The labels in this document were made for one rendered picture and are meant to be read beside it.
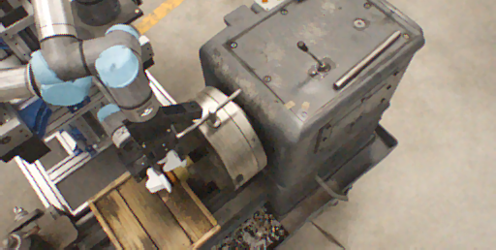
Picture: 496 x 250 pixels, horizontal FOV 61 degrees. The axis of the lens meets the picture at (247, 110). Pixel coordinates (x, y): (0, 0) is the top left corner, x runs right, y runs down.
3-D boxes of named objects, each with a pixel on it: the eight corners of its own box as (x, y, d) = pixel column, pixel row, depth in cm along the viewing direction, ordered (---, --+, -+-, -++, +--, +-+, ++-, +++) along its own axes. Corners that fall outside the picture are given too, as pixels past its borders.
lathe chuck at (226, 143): (201, 117, 154) (193, 74, 125) (256, 183, 144) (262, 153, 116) (180, 131, 151) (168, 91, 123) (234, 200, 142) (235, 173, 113)
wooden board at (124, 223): (162, 153, 155) (160, 148, 152) (222, 230, 141) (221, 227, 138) (90, 204, 147) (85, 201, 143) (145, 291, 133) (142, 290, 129)
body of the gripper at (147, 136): (139, 150, 100) (116, 115, 92) (170, 129, 103) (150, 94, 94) (154, 169, 95) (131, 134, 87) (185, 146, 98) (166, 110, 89)
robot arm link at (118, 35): (82, 29, 92) (80, 57, 84) (134, 17, 93) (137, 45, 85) (96, 58, 97) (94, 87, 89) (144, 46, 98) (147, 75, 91)
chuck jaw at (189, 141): (203, 134, 134) (186, 104, 129) (210, 138, 130) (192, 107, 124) (175, 154, 131) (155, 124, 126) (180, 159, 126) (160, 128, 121)
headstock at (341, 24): (315, 25, 183) (326, -48, 149) (400, 98, 164) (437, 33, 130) (203, 102, 165) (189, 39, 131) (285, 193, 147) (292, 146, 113)
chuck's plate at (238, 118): (208, 111, 155) (202, 68, 126) (263, 177, 145) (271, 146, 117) (201, 117, 154) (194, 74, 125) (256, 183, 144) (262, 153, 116)
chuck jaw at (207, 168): (216, 145, 129) (239, 171, 123) (219, 154, 133) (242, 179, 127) (186, 168, 126) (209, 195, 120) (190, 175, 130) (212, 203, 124)
